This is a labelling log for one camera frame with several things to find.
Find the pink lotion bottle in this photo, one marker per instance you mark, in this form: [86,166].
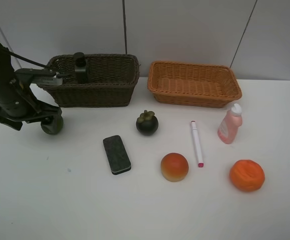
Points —
[230,124]

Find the orange wicker basket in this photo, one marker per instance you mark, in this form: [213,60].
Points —
[189,84]

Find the white pink marker pen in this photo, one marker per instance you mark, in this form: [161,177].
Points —
[197,144]

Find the dark brown wicker basket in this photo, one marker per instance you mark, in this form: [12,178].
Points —
[112,79]

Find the green lime fruit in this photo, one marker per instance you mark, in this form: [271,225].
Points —
[59,124]

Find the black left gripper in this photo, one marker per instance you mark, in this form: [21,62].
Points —
[15,113]

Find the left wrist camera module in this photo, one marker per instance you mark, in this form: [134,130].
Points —
[28,76]

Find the black whiteboard eraser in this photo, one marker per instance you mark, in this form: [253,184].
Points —
[117,156]

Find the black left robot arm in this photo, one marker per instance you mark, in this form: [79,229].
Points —
[11,89]

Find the dark green pump bottle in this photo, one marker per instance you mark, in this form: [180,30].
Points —
[81,68]

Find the orange mandarin fruit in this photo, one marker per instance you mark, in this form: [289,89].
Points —
[247,175]

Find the dark mangosteen fruit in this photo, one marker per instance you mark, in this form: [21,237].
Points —
[147,123]

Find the orange round bread bun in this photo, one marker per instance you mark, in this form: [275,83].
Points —
[174,167]

